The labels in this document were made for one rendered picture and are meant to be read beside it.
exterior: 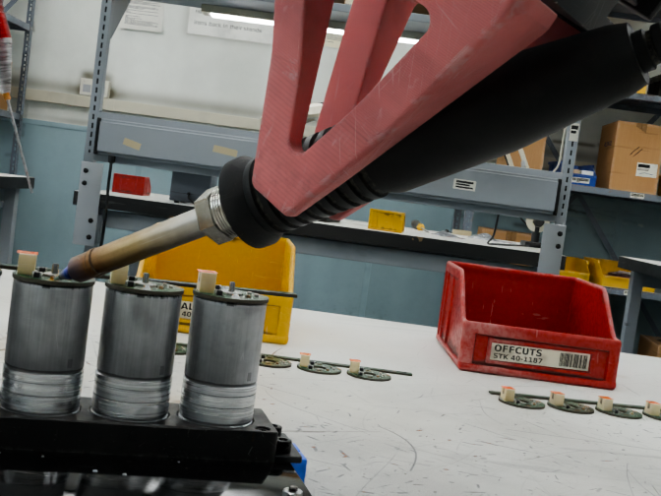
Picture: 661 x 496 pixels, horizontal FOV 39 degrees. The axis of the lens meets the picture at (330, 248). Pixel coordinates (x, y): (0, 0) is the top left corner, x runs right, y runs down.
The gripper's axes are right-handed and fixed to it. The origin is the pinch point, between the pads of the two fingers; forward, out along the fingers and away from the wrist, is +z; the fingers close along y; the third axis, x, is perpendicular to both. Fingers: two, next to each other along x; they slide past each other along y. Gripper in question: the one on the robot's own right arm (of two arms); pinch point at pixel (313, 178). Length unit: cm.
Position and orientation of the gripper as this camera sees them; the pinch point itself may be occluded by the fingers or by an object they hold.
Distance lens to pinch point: 23.5
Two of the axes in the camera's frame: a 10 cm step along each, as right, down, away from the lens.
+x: 6.8, 6.2, -4.0
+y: -4.9, -0.2, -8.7
